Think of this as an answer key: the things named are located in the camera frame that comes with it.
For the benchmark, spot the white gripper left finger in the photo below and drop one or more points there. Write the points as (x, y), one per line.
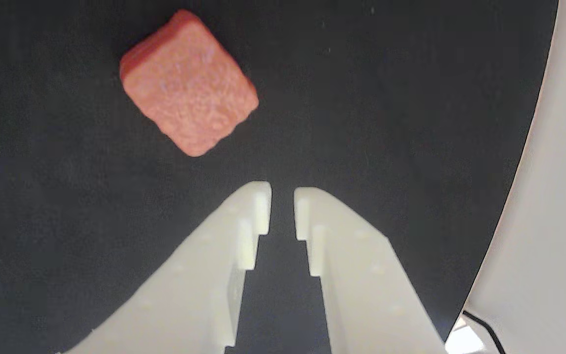
(189, 290)

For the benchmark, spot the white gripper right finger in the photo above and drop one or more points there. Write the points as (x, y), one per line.
(366, 295)

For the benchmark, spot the red toy block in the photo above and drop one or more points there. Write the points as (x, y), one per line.
(189, 83)

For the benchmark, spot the white bowl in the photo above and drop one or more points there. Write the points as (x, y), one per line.
(553, 221)

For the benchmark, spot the black desk mat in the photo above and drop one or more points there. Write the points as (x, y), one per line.
(312, 98)

